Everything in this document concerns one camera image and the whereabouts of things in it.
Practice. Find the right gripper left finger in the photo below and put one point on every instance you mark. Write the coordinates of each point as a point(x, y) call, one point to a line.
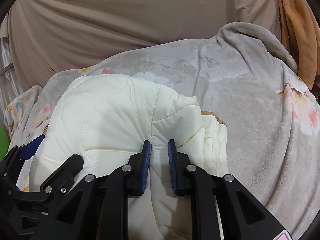
point(97, 207)

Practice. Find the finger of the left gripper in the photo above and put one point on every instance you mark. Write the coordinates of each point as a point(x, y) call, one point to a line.
point(29, 150)

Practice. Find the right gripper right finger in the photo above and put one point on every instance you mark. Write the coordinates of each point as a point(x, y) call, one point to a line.
point(221, 207)

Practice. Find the cream quilted jacket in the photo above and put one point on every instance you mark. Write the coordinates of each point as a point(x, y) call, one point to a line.
point(107, 118)

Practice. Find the green pillow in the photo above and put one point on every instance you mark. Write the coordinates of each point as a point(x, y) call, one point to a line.
point(4, 143)

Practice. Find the silver satin curtain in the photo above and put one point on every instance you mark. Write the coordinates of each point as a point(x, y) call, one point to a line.
point(10, 86)

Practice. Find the grey floral fleece blanket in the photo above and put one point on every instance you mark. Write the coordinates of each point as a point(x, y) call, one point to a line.
point(247, 78)

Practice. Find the beige fabric backdrop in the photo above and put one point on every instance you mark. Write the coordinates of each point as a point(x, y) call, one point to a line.
point(49, 36)

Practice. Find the orange hanging garment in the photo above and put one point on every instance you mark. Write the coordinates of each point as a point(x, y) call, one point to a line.
point(300, 36)

